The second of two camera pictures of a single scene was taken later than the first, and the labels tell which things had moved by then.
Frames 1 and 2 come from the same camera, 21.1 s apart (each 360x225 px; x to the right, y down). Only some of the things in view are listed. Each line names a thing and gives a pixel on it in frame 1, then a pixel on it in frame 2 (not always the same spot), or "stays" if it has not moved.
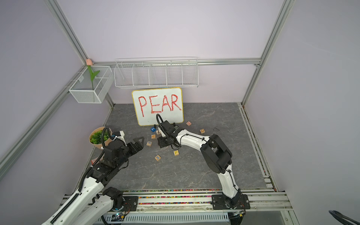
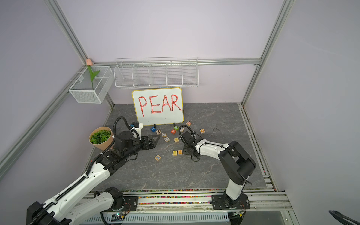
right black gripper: x=161 y=143 to x=184 y=149
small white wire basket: x=93 y=85 stays
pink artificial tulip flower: x=89 y=63 stays
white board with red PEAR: x=168 y=102 stays
